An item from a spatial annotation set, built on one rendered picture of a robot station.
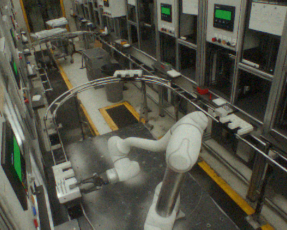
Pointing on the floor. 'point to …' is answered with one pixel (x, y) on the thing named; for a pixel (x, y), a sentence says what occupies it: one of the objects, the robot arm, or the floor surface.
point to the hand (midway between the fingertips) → (75, 188)
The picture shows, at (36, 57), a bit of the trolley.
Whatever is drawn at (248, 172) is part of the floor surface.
